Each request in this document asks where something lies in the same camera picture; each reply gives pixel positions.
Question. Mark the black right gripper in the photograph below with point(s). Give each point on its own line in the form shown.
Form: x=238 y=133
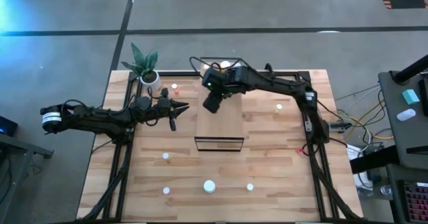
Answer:
x=215 y=80

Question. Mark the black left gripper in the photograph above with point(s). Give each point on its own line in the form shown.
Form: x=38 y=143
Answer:
x=163 y=103

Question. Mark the orange pill vial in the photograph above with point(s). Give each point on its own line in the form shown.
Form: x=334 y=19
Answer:
x=225 y=64

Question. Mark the pink vial with pink pills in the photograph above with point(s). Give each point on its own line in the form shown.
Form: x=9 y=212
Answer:
x=175 y=87
x=166 y=190

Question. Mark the clear vial white pills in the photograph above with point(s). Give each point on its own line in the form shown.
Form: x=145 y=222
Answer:
x=166 y=156

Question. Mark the yellow vial with yellow pills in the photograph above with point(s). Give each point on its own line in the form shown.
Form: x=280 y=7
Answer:
x=278 y=107

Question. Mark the large white aspirin bottle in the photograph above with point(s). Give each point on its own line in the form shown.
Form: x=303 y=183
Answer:
x=209 y=186

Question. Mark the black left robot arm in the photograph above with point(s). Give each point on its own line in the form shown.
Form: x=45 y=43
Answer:
x=97 y=120

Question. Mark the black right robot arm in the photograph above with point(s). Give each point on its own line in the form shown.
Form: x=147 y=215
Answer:
x=277 y=83

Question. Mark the small white-capped pill vial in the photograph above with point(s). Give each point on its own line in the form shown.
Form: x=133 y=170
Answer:
x=206 y=66

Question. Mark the green plant in white pot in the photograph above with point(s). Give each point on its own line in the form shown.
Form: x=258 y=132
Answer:
x=143 y=63

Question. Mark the black power adapter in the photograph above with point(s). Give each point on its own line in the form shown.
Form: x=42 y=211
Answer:
x=340 y=126

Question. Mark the white power strip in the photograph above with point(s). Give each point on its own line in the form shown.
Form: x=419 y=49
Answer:
x=353 y=152

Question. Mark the grey metal side table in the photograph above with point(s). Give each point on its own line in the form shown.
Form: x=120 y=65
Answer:
x=23 y=147

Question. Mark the black device with blue light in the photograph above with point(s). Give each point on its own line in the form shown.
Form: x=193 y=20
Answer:
x=7 y=127

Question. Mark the grey side desk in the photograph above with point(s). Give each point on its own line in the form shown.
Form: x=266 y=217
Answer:
x=398 y=133

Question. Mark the white oblong object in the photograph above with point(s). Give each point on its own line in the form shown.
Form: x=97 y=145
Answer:
x=406 y=114

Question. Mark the teal box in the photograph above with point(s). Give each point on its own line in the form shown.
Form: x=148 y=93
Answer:
x=410 y=96

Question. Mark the backlit keyboard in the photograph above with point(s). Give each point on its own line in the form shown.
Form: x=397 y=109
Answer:
x=416 y=202

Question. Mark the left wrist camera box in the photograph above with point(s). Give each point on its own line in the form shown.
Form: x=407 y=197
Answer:
x=172 y=123

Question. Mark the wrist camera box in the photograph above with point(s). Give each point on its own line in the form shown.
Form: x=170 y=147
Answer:
x=212 y=103
x=172 y=123

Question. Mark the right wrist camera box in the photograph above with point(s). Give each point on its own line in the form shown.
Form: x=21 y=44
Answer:
x=212 y=103

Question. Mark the black aluminium table frame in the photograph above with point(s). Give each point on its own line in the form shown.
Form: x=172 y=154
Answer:
x=180 y=73

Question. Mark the wooden shelf, black metal frame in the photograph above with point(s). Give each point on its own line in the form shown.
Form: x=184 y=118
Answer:
x=220 y=123

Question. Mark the black round post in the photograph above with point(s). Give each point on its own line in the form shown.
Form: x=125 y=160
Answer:
x=413 y=69

